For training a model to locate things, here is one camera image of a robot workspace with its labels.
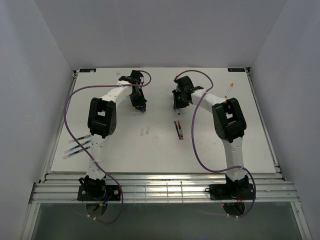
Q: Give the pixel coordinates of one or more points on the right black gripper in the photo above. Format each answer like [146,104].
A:
[177,104]

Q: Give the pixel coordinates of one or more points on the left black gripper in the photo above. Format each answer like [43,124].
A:
[141,103]

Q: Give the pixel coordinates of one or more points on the purple gel pen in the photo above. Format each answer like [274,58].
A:
[177,129]

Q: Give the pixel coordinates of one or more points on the orange gel pen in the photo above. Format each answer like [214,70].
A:
[180,130]

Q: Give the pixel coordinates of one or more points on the orange capped white marker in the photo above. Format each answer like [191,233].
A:
[228,90]

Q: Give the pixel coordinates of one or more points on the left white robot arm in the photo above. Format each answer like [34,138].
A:
[102,122]

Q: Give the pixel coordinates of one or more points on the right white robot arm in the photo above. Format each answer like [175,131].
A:
[229,124]

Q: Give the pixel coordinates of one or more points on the blue gel pen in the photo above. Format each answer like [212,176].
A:
[73,153]
[77,146]

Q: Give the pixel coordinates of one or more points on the right blue corner label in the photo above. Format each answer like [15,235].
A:
[235,70]

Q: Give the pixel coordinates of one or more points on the blue corner label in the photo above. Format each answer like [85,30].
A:
[87,70]
[235,70]

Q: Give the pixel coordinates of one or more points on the left blue corner label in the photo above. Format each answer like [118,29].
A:
[87,70]

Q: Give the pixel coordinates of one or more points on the aluminium rail frame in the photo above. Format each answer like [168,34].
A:
[60,184]

